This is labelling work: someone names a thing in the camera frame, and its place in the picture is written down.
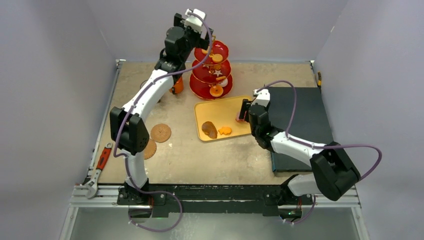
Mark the red white cake slice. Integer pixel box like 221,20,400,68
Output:
235,115,245,123

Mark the orange fish cookie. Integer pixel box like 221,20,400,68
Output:
218,126,232,136

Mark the white iced star cookie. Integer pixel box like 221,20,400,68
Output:
212,69,223,77

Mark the red three tier stand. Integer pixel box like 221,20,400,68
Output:
189,39,233,100

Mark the square scalloped biscuit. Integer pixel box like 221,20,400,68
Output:
215,75,227,82

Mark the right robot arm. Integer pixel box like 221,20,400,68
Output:
240,99,361,204

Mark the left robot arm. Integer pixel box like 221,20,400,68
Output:
109,8,213,205

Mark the yellow serving tray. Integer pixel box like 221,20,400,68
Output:
193,95,252,142

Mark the orange mug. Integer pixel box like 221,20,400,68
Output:
169,76,184,95

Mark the round woven coaster far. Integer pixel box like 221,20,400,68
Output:
150,123,172,143

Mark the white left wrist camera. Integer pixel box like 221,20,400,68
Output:
183,8,207,33

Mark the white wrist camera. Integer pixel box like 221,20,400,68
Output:
251,88,271,108
183,8,207,33

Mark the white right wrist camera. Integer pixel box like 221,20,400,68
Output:
251,88,271,108

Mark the yellow black tool handle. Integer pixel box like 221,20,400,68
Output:
317,71,322,89

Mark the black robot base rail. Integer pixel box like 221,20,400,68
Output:
117,183,313,218

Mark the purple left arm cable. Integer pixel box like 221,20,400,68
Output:
113,11,214,233

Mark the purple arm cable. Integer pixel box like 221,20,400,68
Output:
113,11,214,233
256,80,383,226

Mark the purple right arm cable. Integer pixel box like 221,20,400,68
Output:
256,80,383,226

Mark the red handled adjustable wrench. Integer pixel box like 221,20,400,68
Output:
84,142,113,199

